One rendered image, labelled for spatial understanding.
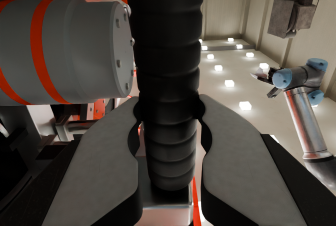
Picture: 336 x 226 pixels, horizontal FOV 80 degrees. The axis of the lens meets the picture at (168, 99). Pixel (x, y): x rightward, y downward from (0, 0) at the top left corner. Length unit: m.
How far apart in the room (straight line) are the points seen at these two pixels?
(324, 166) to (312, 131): 0.13
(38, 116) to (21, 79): 0.12
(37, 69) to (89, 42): 0.06
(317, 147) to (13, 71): 0.90
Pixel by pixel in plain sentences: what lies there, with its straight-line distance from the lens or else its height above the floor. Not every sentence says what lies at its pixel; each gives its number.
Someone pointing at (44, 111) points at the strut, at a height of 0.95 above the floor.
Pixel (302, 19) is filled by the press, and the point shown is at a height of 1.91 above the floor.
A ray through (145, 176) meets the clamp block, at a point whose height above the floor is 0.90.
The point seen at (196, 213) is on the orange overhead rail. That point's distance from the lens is 3.08.
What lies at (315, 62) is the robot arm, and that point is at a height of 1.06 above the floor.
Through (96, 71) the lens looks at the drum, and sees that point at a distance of 0.24.
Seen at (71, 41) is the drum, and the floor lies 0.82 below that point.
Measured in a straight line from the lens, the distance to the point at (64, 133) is 0.42.
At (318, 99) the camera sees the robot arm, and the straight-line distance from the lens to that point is 1.06.
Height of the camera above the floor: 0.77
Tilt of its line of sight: 30 degrees up
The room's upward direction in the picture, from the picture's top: 178 degrees clockwise
